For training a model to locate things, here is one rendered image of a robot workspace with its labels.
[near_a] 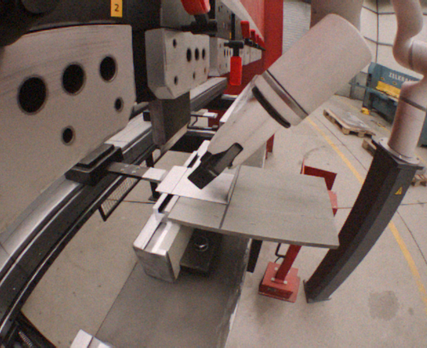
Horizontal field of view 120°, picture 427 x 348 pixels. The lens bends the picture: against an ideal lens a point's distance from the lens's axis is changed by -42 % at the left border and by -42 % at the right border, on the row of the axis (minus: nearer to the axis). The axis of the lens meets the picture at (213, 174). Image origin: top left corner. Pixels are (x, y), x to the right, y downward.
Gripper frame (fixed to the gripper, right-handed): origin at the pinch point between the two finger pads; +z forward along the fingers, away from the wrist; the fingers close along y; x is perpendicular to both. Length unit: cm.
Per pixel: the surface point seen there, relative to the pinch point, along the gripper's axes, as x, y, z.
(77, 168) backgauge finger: -20.6, 5.4, 18.8
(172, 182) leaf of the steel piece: -2.5, 1.5, 6.4
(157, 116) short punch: -10.6, 5.7, -5.1
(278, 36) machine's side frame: -14, -215, -41
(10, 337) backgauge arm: -11, 46, 30
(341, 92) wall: 296, -837, -130
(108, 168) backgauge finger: -15.0, 1.2, 16.5
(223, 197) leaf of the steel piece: 5.1, 3.1, 0.1
